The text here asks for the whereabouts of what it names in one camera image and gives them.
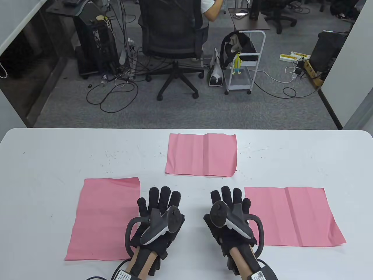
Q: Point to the person's right forearm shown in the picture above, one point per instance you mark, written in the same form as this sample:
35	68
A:
242	259

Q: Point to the brown side table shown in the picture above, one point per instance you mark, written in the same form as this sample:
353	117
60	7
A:
250	24

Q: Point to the person's left forearm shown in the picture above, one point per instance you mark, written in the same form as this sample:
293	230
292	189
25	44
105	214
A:
150	261

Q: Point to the black keyboard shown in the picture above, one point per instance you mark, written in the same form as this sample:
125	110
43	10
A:
72	3

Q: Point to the long white power strip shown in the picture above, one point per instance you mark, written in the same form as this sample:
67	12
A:
132	58

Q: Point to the smartphone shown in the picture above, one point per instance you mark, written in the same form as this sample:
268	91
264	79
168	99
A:
241	14

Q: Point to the small plastic bottle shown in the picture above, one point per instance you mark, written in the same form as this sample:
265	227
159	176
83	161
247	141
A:
103	79

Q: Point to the black lit computer case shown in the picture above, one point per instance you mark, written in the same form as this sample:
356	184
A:
326	49

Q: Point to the white yellow-labelled power strip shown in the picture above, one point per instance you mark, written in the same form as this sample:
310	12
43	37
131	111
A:
300	54
288	57

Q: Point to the pink cloth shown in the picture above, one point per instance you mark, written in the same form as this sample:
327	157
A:
291	215
102	218
201	154

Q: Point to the black bottle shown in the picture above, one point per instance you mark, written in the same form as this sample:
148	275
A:
254	11

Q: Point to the white tote bag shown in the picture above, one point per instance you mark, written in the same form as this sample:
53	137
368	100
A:
215	78

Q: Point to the white rolling cart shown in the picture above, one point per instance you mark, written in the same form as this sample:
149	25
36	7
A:
242	86

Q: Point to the small cream gadget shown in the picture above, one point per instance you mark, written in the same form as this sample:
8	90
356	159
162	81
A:
100	17

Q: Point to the dark wooden desk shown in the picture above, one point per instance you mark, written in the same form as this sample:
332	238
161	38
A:
58	8

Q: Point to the black computer tower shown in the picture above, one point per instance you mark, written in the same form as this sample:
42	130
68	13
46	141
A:
96	43

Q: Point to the black mesh office chair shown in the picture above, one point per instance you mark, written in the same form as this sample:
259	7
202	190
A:
172	32

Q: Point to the person's left hand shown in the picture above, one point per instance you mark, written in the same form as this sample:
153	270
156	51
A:
163	198

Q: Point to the yellow toy figure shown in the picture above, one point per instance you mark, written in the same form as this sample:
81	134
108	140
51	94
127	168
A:
237	64

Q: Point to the black bag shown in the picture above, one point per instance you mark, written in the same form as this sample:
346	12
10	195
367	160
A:
244	43

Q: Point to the black swivel chair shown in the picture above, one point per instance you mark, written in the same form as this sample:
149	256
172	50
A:
276	17

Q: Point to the person's right hand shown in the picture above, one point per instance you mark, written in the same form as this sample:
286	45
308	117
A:
230	195

